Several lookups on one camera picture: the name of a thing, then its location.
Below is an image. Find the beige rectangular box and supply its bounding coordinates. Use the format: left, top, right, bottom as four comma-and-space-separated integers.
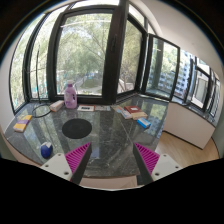
50, 100, 64, 112

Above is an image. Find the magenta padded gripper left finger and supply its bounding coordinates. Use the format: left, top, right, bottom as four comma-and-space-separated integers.
40, 142, 93, 185

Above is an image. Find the blue small box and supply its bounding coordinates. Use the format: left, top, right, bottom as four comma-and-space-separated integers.
137, 118, 151, 128

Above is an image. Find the black cable loop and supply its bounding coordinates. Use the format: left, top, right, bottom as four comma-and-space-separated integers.
31, 49, 53, 119

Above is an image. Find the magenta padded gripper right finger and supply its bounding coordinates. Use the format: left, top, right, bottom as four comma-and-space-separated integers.
132, 142, 184, 186

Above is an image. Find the light patterned booklet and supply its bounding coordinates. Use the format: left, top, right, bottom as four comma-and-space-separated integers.
113, 105, 132, 119

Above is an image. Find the pale flat paper sheet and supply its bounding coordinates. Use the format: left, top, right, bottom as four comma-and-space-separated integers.
95, 105, 111, 111

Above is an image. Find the round black mouse pad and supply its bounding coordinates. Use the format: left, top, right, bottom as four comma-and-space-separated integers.
62, 118, 92, 139

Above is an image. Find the white card with dark print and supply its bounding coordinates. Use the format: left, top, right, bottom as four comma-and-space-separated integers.
77, 105, 95, 112

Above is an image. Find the blue and white computer mouse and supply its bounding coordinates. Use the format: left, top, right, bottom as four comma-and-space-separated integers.
40, 142, 53, 158

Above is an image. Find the red book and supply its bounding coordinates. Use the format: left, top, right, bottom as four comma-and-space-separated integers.
124, 106, 141, 114

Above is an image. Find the tan box under red book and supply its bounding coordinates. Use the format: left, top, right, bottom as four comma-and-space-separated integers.
132, 112, 148, 120

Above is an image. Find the open black window sash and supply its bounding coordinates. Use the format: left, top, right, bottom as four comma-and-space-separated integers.
141, 35, 180, 101

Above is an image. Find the yellow and purple box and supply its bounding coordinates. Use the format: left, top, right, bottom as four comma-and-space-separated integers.
13, 115, 32, 133

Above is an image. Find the purple liquid plastic bottle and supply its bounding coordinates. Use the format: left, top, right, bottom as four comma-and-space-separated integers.
64, 80, 77, 109

